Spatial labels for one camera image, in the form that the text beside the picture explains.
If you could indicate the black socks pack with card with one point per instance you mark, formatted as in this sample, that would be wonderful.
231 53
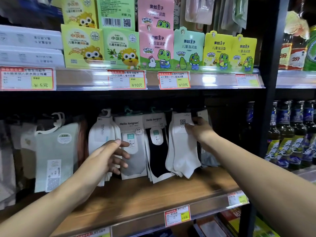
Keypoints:
158 155

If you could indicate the person's left hand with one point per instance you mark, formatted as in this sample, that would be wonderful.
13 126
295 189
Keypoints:
101 162

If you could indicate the light grey hanging socks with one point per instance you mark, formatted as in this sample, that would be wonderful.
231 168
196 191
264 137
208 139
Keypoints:
6 170

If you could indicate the person's left middle finger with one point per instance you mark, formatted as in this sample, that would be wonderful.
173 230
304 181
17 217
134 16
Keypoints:
121 163

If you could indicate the clear shelf price rail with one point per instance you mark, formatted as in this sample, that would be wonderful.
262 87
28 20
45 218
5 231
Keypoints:
81 80

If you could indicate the person's left forearm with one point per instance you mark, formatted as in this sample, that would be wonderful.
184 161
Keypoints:
44 207

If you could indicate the dark beer bottle blue label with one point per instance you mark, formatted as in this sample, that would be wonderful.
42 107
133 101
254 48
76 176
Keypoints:
309 138
272 135
297 138
284 138

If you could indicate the clear hanging pack green item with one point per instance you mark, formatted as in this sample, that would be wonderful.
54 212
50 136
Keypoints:
234 12

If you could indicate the person's right hand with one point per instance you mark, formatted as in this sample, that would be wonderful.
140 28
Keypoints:
203 132

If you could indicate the person's left thumb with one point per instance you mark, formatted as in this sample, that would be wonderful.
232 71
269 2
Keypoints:
116 144

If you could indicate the green cream pack with barcode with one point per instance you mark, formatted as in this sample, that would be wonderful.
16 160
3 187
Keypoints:
116 12

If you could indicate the green bottle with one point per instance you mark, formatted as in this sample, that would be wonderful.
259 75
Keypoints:
310 51

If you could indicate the black shelf upright post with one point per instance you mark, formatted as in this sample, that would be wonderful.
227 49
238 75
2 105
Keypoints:
270 71

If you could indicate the yellow-green raccoon cream pack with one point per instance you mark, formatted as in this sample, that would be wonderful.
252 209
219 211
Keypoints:
79 12
82 46

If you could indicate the green raccoon cream pack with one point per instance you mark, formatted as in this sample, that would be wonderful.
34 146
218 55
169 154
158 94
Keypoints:
122 49

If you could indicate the liquor bottle red label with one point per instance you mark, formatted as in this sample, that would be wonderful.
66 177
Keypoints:
285 55

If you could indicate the brown hanging socks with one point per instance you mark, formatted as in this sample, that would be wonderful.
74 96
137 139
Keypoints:
82 145

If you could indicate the beige hanging socks pack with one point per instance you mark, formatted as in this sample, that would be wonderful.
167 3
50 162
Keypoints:
27 150

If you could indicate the white sock label card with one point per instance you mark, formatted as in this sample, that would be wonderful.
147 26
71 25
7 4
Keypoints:
203 115

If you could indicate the white socks with grey hook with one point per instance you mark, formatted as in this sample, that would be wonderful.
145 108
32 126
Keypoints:
101 135

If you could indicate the grey socks bundle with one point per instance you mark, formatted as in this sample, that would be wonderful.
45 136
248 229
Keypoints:
209 157

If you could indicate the liquor bottle yellow wrapped top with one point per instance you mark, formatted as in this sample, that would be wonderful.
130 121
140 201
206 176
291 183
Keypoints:
297 46

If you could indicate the yellow green packet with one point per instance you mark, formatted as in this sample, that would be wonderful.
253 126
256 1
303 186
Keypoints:
261 229

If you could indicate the white ankle socks pair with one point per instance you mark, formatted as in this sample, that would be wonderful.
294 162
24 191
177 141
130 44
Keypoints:
184 153

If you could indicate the pale green socks white hanger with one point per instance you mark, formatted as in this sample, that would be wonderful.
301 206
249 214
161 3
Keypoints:
56 157

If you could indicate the red-framed price tag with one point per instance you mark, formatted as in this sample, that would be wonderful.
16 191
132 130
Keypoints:
174 80
237 198
127 79
177 215
246 80
27 78
95 233

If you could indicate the yellow frog cream pack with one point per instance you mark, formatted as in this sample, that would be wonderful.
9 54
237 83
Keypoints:
244 55
218 53

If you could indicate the white flat box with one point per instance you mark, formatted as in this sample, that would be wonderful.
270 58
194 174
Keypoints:
29 36
29 57

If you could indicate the person's right forearm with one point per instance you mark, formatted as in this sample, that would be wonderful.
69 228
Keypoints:
266 190

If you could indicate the pink frog cream pack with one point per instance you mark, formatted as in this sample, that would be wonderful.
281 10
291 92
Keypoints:
156 51
155 12

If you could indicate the person's right thumb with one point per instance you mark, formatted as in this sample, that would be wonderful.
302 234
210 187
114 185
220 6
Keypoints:
191 129

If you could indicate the clear hanging blister pack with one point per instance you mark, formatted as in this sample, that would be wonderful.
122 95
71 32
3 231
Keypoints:
200 9

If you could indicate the teal frog cream pack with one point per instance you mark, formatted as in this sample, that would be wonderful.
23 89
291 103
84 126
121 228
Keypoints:
188 50

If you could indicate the grey socks pack with card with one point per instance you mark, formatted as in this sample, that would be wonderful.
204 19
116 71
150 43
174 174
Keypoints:
134 155

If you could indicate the wooden shelf board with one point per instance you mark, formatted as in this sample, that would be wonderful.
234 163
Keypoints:
138 194

